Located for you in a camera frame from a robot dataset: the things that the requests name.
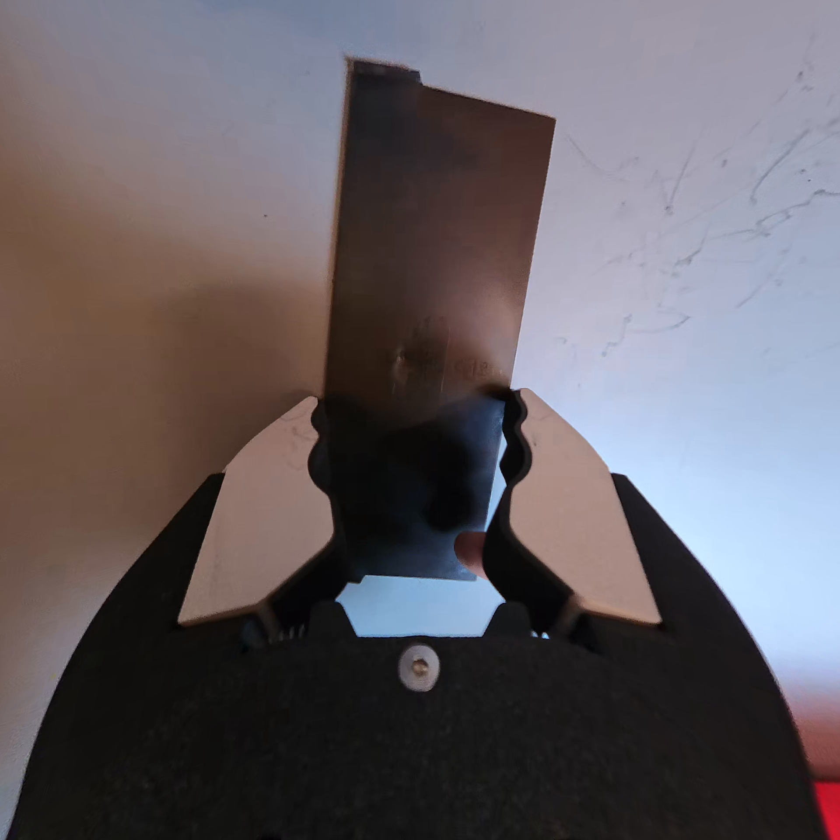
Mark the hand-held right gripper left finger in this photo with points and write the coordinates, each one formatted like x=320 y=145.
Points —
x=262 y=525

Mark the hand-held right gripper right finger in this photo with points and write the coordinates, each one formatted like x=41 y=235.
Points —
x=571 y=518

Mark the dark metal plate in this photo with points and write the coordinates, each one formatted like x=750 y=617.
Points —
x=433 y=229

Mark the person's right hand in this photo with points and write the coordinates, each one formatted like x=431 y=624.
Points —
x=471 y=554

